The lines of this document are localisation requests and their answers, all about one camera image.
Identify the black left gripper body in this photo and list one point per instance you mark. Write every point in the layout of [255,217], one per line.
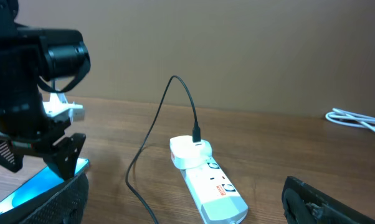
[33,60]

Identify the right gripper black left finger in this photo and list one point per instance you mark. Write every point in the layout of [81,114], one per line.
[64,203]

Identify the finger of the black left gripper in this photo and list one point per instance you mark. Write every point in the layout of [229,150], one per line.
[63,160]

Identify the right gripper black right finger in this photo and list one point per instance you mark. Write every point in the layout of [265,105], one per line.
[304,204]

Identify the blue screen Galaxy smartphone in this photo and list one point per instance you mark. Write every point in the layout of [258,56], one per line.
[43,181]

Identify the white USB charger plug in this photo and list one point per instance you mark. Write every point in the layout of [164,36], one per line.
[186,154]

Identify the white power extension strip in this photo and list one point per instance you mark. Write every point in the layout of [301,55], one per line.
[216,198]

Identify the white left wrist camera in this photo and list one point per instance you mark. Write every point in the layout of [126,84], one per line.
[59,109]

